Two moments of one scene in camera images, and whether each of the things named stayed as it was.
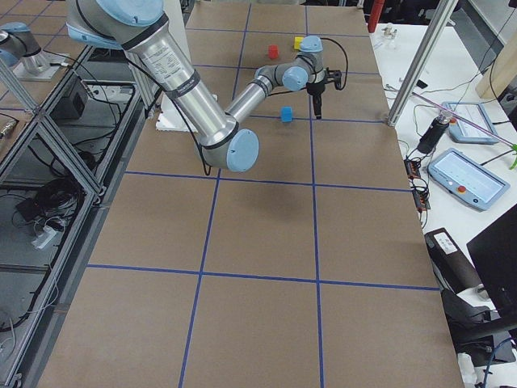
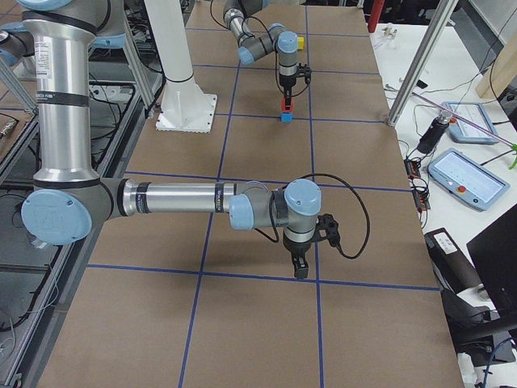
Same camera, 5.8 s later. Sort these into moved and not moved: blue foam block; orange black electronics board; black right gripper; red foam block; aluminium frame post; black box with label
Moved: red foam block; black right gripper
Not moved: orange black electronics board; blue foam block; black box with label; aluminium frame post
